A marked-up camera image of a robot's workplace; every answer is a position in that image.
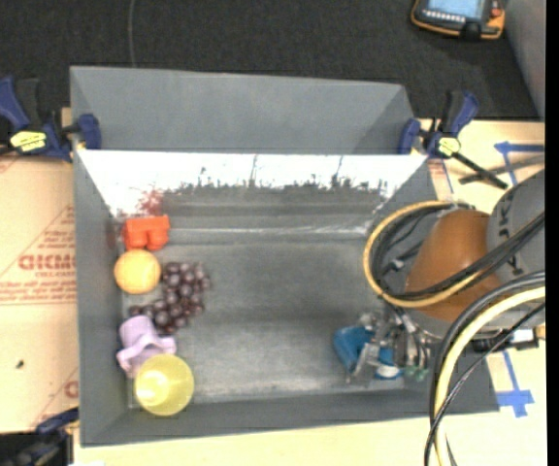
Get dark purple toy grapes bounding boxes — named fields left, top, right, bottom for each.
left=128, top=260, right=213, bottom=336

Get orange toy brick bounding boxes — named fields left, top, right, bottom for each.
left=121, top=214, right=172, bottom=252

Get blue plastic object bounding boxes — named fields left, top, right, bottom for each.
left=333, top=324, right=403, bottom=381

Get brown cardboard board red print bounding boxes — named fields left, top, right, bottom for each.
left=0, top=147, right=82, bottom=437

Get grey metal bin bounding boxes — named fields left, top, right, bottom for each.
left=69, top=65, right=500, bottom=447

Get black cylinder on white bracket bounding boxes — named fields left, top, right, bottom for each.
left=472, top=328, right=539, bottom=354

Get lilac plastic toy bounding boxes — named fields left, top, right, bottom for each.
left=115, top=314, right=179, bottom=379

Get yellow-orange toy fruit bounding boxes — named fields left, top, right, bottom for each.
left=113, top=249, right=163, bottom=296

